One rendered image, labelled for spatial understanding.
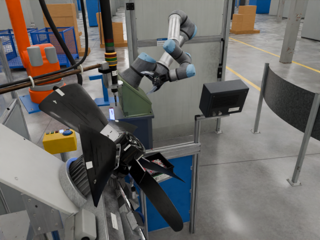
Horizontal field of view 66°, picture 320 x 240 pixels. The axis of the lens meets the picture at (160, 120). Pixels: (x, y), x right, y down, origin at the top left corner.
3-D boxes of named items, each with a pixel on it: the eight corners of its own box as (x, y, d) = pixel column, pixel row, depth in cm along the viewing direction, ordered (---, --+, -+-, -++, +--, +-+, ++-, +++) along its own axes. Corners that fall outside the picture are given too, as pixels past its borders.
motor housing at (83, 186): (110, 221, 96) (134, 199, 95) (61, 195, 85) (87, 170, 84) (105, 183, 116) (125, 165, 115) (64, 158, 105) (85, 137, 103)
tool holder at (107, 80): (109, 91, 89) (105, 65, 85) (96, 87, 93) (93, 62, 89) (126, 85, 96) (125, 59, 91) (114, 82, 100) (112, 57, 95)
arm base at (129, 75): (120, 73, 178) (129, 62, 176) (136, 86, 182) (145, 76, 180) (119, 75, 163) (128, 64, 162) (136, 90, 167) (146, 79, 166)
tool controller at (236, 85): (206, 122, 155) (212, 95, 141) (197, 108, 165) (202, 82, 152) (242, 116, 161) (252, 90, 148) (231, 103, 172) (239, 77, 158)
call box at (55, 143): (46, 157, 134) (42, 141, 129) (48, 148, 142) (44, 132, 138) (77, 152, 138) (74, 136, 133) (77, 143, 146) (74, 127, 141)
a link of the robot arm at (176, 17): (176, -1, 173) (173, 41, 143) (186, 11, 179) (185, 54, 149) (164, 9, 179) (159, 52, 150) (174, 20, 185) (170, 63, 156)
